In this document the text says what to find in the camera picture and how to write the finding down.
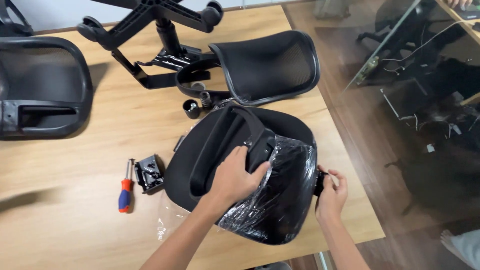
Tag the person's right hand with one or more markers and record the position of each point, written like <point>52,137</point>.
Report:
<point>332,200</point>

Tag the person's left hand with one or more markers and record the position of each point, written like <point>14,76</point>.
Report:
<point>230,180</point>

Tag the black plastic armrest piece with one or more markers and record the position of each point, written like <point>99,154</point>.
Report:
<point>319,185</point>

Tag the black chair armrest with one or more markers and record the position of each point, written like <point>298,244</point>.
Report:
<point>221,150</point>

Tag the black chair seat cushion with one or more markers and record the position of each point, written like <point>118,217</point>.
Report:
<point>187,165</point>

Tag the clear plastic wrap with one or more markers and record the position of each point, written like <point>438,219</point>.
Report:
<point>285,187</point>

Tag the black cylinder cap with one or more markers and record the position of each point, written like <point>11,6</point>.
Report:
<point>191,109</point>

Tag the black coil spring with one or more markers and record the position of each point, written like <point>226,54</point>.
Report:
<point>205,100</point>

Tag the black curved plastic band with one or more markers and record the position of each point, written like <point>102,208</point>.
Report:
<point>187,80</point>

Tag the black mesh chair headrest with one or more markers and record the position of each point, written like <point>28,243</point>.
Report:
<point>262,63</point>

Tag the black metal seat mechanism plate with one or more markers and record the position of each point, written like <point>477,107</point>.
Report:
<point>176,60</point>

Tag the black gas lift cylinder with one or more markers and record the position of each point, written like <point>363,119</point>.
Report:
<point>169,37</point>

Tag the black chair base with casters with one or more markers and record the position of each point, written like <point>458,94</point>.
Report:
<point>150,15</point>

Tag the black office chair behind glass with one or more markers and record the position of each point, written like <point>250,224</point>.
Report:
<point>408,26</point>

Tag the large black mesh chair backrest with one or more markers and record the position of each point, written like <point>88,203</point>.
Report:
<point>41,75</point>

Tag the black bracket in plastic bag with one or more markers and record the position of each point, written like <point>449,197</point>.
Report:
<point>149,174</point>

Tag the black angled armrest bracket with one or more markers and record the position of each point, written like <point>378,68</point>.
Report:
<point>138,73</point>

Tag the metal glass partition frame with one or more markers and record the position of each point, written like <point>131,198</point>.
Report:
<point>386,41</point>

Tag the black chair frame part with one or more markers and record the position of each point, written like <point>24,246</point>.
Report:
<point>11,22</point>

